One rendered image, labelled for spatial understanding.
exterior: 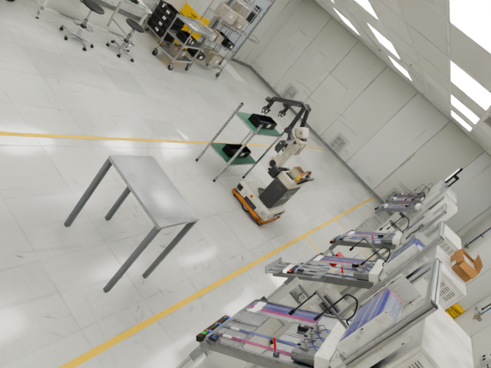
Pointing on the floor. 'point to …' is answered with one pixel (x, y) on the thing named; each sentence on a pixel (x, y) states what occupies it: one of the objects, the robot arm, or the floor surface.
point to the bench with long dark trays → (109, 20)
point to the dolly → (166, 16)
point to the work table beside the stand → (158, 207)
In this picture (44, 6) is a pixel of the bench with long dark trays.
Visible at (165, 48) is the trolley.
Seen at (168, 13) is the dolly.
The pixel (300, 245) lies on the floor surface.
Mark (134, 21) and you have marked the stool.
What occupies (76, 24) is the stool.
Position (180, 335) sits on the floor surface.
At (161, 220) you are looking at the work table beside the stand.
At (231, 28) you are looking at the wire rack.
